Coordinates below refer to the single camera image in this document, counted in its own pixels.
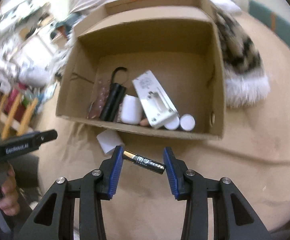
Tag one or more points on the white earbuds case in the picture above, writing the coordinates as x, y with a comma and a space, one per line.
131, 110

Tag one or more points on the white remote control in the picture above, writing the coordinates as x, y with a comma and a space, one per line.
155, 102

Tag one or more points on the person's left hand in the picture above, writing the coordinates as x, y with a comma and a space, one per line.
9, 203

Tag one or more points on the white kitchen cabinets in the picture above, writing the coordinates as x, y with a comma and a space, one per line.
38, 48

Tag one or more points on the white paper card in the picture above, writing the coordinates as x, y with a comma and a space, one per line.
108, 140

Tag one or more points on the black flashlight with strap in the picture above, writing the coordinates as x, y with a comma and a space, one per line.
116, 94

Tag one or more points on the white cap pill bottle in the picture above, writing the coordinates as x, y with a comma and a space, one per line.
187, 122

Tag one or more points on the pink hair claw clip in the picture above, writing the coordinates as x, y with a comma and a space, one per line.
96, 107

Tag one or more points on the grey plastic bag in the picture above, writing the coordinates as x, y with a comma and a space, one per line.
34, 76

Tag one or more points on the teal cushion orange stripe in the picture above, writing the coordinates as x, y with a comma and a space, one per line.
274, 22

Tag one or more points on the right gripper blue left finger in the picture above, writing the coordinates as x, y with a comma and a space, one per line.
114, 171

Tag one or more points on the pink soft toy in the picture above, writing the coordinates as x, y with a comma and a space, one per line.
144, 123

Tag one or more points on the open cardboard box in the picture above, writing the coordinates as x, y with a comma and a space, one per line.
175, 40

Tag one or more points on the shaggy black beige rug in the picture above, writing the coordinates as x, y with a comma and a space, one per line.
245, 78

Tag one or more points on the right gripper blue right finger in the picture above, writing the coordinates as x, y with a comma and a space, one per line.
174, 172

